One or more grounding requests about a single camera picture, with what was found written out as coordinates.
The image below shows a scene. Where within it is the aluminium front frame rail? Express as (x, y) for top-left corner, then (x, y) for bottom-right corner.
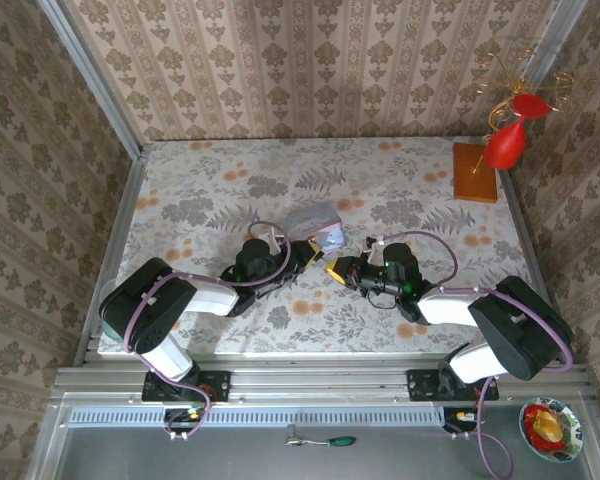
(49, 366), (599, 405)

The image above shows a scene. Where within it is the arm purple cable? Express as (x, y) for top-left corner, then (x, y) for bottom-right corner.
(378, 231), (576, 480)
(123, 220), (294, 442)

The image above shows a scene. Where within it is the slotted grey cable duct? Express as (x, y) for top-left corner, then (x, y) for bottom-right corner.
(68, 405), (445, 428)

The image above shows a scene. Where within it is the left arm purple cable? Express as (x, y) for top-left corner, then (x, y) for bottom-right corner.
(123, 220), (294, 442)

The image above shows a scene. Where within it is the gold wire ornament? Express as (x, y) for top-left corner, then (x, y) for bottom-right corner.
(471, 46), (576, 174)

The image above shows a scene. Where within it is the orange wooden block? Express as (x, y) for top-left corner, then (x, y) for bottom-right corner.
(452, 142), (499, 204)

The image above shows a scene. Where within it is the red toy food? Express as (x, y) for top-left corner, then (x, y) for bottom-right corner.
(523, 404), (570, 450)

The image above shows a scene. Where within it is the patterned ceramic bowl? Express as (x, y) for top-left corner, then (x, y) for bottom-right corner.
(518, 396), (586, 464)

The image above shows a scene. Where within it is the aluminium frame post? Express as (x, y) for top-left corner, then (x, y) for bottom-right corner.
(522, 0), (589, 97)
(36, 0), (147, 157)

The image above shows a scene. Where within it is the pale blue tin box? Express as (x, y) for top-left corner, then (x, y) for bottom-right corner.
(284, 201), (347, 252)

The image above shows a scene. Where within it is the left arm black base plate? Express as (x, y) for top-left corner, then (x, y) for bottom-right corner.
(141, 369), (232, 403)

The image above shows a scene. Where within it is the black connector board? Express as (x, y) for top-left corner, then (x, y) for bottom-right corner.
(442, 406), (487, 435)
(163, 406), (207, 435)

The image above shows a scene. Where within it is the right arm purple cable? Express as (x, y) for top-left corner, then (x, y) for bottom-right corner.
(378, 231), (576, 480)

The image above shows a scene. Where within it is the floral tablecloth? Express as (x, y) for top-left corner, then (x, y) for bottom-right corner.
(96, 138), (539, 357)

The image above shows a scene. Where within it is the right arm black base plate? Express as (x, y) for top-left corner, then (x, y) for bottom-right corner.
(405, 368), (500, 403)

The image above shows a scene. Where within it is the aluminium side rail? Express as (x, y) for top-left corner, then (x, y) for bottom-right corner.
(498, 168), (572, 365)
(72, 149), (150, 367)

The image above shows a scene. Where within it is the red teardrop ornament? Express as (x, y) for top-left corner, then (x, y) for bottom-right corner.
(482, 120), (528, 170)

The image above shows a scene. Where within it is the green handled screwdriver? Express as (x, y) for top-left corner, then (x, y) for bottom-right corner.
(285, 432), (358, 449)

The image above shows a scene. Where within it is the yellow toy food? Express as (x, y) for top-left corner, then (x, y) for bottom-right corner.
(531, 411), (564, 442)

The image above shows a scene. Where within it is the red disc ornament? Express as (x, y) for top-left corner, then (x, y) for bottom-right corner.
(510, 92), (549, 120)

